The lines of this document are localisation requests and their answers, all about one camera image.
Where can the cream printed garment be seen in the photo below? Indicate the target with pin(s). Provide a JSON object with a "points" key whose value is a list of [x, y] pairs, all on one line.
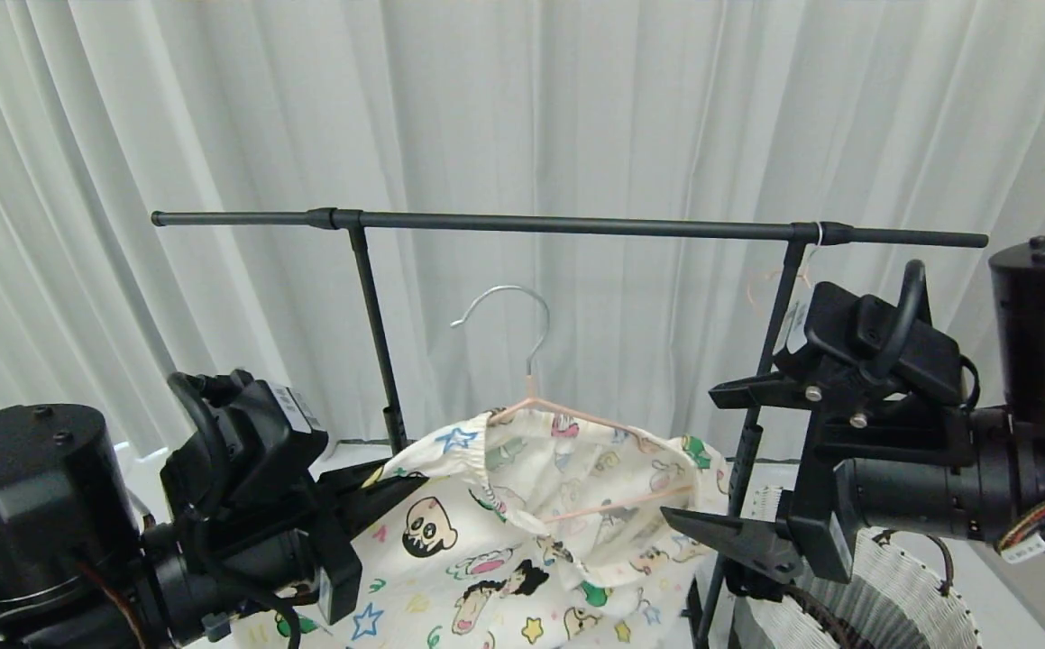
{"points": [[486, 577]]}

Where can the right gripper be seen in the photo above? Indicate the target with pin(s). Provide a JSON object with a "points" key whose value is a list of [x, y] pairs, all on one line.
{"points": [[919, 487]]}

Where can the pink clothes hanger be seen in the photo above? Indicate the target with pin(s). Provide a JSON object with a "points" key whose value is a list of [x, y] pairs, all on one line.
{"points": [[531, 388], [808, 261]]}

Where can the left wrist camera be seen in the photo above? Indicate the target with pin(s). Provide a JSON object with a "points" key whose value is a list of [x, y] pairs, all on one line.
{"points": [[252, 442]]}

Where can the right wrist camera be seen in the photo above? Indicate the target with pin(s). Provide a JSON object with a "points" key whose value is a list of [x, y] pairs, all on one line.
{"points": [[847, 333]]}

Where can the white curtain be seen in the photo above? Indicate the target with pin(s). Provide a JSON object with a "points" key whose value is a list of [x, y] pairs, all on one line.
{"points": [[576, 90]]}

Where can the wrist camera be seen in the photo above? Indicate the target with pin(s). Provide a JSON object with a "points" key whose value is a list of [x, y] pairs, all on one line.
{"points": [[252, 442], [847, 333]]}

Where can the white laundry basket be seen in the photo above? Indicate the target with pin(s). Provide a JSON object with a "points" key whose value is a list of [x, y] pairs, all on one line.
{"points": [[883, 604]]}

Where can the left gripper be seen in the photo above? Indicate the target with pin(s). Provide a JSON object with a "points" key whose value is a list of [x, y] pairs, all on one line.
{"points": [[242, 568]]}

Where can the black clothes rack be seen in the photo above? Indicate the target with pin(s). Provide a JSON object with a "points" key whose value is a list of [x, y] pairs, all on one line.
{"points": [[576, 225]]}

